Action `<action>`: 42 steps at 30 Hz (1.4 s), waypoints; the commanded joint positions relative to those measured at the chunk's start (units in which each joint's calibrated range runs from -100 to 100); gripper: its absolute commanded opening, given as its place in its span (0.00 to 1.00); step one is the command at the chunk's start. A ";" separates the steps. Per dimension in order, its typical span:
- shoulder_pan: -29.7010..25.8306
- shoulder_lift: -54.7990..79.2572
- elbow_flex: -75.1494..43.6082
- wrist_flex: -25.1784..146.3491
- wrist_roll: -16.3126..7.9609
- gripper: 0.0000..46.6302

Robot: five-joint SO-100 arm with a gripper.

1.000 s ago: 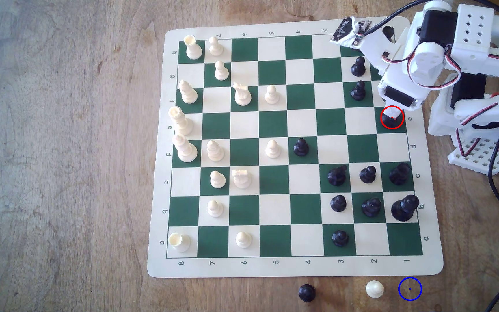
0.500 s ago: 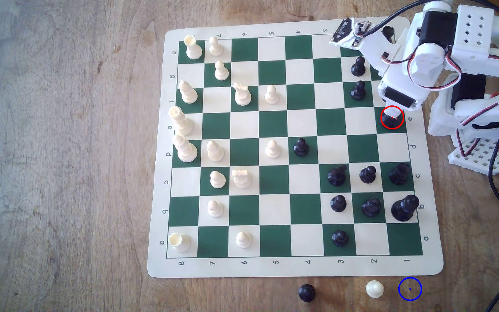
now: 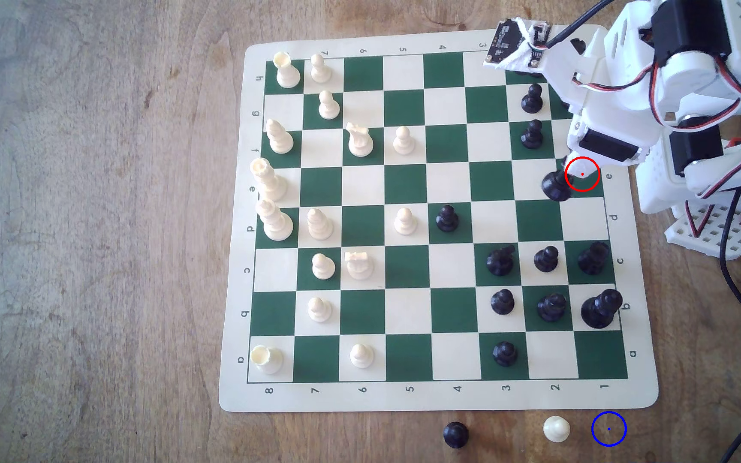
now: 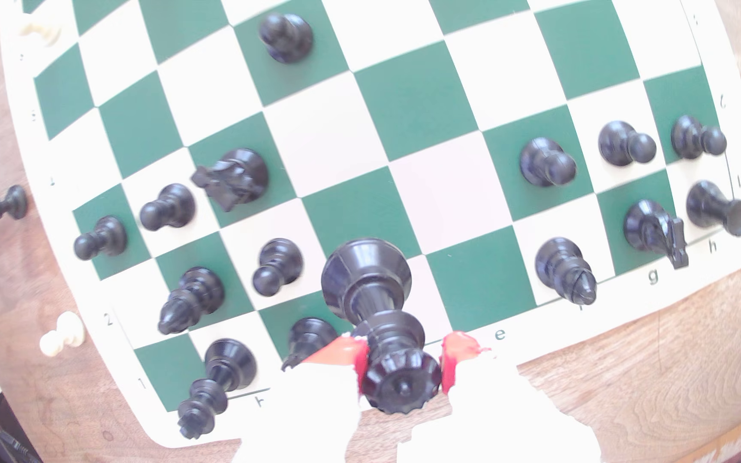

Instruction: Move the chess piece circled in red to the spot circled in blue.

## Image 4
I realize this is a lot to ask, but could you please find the black chess queen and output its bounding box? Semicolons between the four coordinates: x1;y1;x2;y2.
320;238;443;415

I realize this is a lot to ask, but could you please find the black chess bishop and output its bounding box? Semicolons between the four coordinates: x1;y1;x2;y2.
157;267;225;335
534;237;598;306

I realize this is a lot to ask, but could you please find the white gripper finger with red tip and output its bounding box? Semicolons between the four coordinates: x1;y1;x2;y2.
232;334;370;463
396;331;603;463

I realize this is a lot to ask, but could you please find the black chess knight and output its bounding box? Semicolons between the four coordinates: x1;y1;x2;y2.
623;198;690;270
190;148;270;212

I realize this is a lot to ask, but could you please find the black chess king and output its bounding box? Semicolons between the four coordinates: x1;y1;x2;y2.
282;317;339;371

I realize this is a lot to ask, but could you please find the black chess rook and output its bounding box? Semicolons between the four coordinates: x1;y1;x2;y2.
686;180;741;238
178;338;258;441

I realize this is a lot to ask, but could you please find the black chess pawn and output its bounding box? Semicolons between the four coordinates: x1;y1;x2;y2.
139;183;196;231
598;120;657;167
520;137;577;188
73;215;128;261
259;13;315;64
671;114;728;160
0;185;28;222
252;238;304;297

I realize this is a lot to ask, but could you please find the white chess pawn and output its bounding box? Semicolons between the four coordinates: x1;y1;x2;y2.
39;311;86;358
20;16;61;47

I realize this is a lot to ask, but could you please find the green and white chess mat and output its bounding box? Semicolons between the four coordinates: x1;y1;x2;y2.
0;0;741;450

